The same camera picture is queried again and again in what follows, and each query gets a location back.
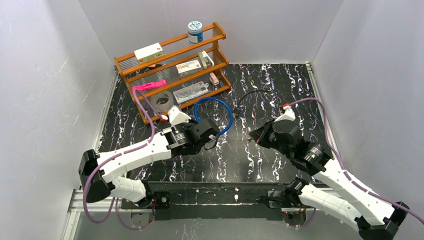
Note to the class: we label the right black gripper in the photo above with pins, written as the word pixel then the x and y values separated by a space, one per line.
pixel 262 135

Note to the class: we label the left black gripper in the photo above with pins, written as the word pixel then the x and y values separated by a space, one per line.
pixel 208 131

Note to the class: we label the blue cable bike lock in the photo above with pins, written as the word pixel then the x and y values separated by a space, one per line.
pixel 209 98

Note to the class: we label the black cable padlock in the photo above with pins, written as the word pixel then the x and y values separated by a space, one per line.
pixel 236 110

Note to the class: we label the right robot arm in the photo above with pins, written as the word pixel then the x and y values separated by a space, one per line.
pixel 355 206

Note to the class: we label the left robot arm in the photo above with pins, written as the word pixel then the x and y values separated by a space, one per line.
pixel 101 173

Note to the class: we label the packaged item bottom shelf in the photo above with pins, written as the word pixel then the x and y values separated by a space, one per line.
pixel 191 92

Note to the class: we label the clear tape roll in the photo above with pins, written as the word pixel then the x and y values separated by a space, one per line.
pixel 162 102

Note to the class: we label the white box middle shelf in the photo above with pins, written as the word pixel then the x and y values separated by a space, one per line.
pixel 188 68

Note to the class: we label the white box shelf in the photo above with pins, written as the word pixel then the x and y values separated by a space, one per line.
pixel 188 68
pixel 149 53

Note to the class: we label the pink plastic tool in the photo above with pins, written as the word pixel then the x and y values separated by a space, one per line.
pixel 150 85

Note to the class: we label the orange wooden shelf rack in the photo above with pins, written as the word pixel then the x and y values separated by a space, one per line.
pixel 177 50

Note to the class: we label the white box top shelf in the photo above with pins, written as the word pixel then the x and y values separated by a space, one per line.
pixel 149 53

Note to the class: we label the blue lidded jar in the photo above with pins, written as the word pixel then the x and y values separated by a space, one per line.
pixel 195 32

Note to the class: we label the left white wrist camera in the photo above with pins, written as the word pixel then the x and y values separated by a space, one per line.
pixel 175 116

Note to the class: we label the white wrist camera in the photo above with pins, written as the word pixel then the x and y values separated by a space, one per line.
pixel 175 116
pixel 286 113

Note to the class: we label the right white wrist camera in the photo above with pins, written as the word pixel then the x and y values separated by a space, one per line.
pixel 286 113

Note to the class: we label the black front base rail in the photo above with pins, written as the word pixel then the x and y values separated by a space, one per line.
pixel 214 200

